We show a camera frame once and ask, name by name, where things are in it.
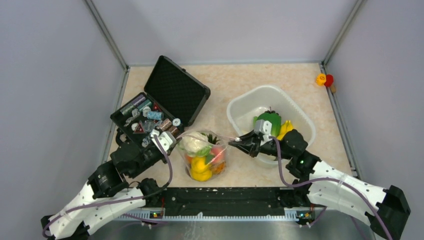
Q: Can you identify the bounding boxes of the orange toy tangerine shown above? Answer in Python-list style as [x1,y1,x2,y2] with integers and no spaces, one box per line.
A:
[211,162,226,175]

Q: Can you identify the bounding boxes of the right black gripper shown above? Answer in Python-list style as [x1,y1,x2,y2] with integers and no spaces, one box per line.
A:
[229,128,293,160]

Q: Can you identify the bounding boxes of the white toy cauliflower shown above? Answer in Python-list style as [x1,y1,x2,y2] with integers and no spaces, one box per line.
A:
[180,131,210,154]

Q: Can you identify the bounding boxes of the pink toy peach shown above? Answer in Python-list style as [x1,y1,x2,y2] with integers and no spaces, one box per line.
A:
[210,146,226,164]

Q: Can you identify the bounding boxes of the green toy bok choy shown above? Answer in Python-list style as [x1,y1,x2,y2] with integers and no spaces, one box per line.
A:
[253,112,282,137]

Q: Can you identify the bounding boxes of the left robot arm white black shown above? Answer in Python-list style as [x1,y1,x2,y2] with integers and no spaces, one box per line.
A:
[41,160,173,240]

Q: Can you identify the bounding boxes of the orange toy piece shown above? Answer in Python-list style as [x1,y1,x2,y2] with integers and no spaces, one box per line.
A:
[315,73,327,86]

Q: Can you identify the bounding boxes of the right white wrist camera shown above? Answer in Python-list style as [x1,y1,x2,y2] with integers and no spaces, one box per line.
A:
[253,119,272,145]

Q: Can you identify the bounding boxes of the clear pink-dotted zip bag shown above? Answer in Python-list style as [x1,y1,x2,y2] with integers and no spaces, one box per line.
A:
[176,130,235,182]

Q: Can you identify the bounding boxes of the white oval plastic basket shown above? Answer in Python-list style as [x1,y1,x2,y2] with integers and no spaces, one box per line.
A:
[226,85,317,166]

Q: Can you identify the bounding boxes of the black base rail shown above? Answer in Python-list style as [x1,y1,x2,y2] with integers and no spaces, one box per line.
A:
[146,187,318,217]

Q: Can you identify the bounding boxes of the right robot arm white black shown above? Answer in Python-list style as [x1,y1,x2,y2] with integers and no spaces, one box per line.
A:
[228,129,411,240]

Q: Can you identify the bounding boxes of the white blue poker chip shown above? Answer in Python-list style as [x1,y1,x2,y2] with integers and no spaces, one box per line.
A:
[172,118,182,127]

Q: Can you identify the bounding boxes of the yellow toy bell pepper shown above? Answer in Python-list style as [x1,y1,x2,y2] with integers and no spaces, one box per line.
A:
[277,120,294,140]

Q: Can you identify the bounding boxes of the toy pineapple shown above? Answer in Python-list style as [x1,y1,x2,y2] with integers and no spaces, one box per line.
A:
[206,133,221,145]

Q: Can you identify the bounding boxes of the red toy piece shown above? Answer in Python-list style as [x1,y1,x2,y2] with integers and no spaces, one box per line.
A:
[324,74,334,88]

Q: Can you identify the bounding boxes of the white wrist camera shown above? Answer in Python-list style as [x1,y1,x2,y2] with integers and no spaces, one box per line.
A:
[253,119,272,145]
[150,129,177,153]

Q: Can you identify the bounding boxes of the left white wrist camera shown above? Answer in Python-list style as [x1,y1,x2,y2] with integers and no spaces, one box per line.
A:
[150,129,177,153]

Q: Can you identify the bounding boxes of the black poker chip case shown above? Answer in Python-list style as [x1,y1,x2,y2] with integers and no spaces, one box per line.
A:
[110,55,211,159]

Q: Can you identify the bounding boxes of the black toy grape cluster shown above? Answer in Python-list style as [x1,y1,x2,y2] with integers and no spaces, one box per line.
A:
[264,107,279,116]

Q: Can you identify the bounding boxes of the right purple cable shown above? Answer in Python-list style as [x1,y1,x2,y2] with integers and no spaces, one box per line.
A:
[268,135,395,240]

